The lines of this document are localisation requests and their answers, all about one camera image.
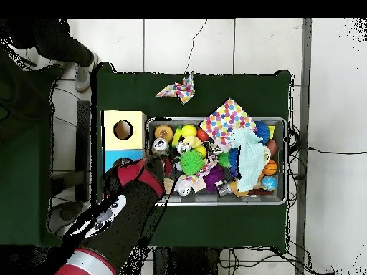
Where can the green spiky rubber ball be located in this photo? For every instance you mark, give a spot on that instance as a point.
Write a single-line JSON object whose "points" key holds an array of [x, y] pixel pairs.
{"points": [[192, 162]]}

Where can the yellow rubber duck toy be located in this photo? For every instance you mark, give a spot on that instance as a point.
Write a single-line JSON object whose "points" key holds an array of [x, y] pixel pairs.
{"points": [[192, 141]]}

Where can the polka dot cloth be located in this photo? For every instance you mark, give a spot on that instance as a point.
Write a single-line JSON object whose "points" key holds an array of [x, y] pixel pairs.
{"points": [[226, 120]]}

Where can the colourful patterned cloth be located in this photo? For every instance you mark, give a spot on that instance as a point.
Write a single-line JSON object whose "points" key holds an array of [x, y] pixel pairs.
{"points": [[182, 90]]}

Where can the mint green knitted cloth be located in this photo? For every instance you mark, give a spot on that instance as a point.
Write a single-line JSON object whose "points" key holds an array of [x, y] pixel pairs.
{"points": [[249, 157]]}

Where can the blue spiky rubber ball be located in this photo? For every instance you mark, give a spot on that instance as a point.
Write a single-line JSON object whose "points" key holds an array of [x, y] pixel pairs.
{"points": [[262, 132]]}

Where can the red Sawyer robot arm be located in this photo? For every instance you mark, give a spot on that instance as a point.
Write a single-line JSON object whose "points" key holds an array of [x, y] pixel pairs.
{"points": [[132, 195]]}

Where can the wooden box with three holes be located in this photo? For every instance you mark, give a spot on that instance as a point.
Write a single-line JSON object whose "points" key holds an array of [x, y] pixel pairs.
{"points": [[137, 123]]}

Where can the shallow clear mesh bin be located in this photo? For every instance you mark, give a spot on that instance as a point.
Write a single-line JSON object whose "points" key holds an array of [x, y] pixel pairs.
{"points": [[229, 200]]}

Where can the plain yellow ball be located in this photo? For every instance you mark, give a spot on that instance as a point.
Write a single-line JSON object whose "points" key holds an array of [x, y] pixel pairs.
{"points": [[189, 130]]}

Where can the crushed silver drink can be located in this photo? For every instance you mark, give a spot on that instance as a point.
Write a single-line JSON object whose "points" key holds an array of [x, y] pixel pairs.
{"points": [[160, 146]]}

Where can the small red ball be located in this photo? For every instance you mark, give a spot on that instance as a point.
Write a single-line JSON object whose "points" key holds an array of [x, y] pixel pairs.
{"points": [[203, 135]]}

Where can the orange ball with cream dots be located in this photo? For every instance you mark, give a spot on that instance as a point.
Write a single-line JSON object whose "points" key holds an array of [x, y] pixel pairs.
{"points": [[163, 133]]}

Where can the dark green table cloth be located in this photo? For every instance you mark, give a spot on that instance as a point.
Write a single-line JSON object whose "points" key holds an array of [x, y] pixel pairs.
{"points": [[28, 172], [241, 86]]}

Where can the small orange basketball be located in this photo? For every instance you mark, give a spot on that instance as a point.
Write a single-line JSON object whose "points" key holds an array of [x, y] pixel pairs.
{"points": [[270, 167]]}

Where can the black panel stand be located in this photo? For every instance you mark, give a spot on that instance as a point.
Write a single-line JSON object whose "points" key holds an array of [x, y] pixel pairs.
{"points": [[84, 149]]}

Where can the grey stand base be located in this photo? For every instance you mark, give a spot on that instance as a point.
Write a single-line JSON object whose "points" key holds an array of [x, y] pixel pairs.
{"points": [[57, 215]]}

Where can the person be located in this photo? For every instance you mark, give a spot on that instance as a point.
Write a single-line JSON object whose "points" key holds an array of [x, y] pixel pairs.
{"points": [[51, 40]]}

